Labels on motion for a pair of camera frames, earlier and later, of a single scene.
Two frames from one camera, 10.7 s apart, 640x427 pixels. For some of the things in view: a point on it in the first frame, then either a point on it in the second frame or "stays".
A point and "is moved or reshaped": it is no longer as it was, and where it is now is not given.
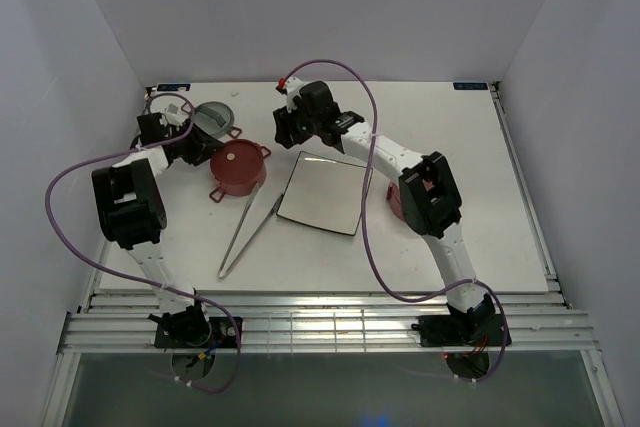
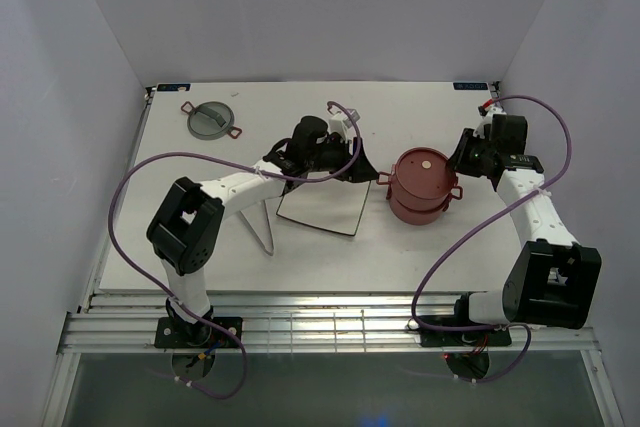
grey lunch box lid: [216, 118] stays
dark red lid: [238, 161] is moved or reshaped
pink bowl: [238, 166] is moved or reshaped
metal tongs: [222, 273] -> [257, 218]
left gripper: [202, 147] -> [362, 171]
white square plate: [325, 193] stays
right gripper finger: [286, 130] -> [454, 162]
